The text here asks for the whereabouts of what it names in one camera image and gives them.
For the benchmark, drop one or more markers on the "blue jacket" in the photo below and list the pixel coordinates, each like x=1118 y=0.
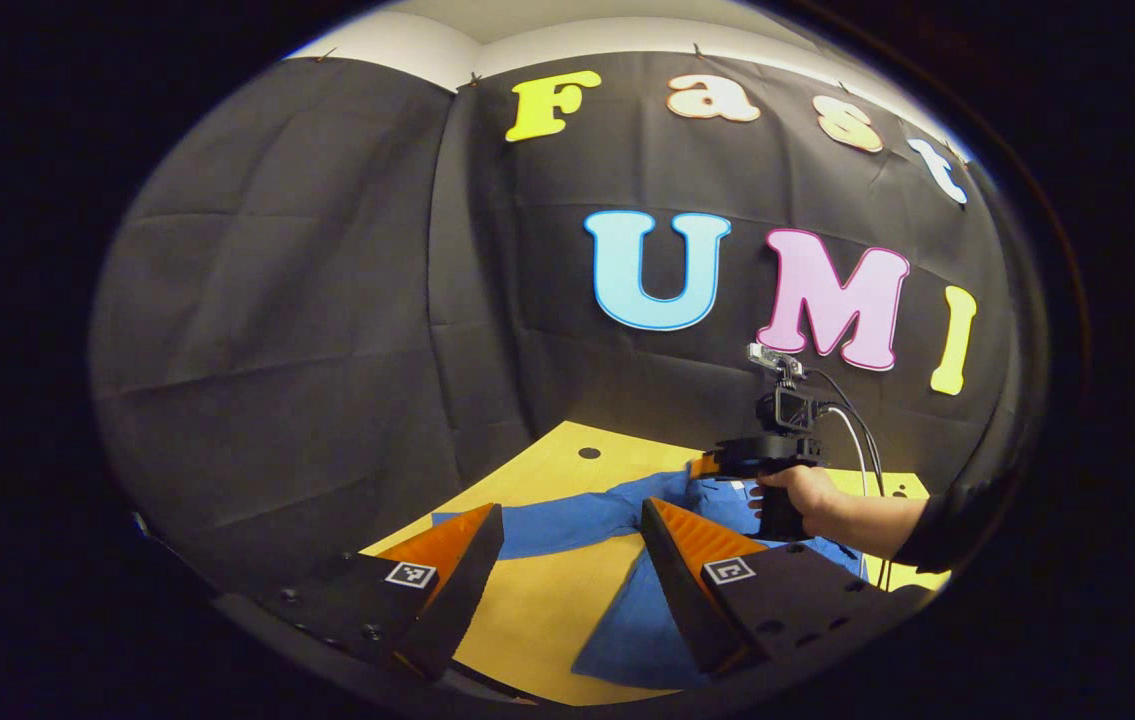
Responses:
x=637 y=620

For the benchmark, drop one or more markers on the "black backdrop cloth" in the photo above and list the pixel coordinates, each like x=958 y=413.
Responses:
x=327 y=300

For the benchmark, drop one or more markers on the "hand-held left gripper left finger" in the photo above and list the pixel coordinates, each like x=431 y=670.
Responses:
x=467 y=580

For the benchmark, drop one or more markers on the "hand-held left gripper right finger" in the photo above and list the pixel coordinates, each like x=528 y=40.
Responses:
x=672 y=580

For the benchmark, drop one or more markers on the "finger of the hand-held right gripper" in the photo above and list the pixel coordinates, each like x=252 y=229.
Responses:
x=702 y=467

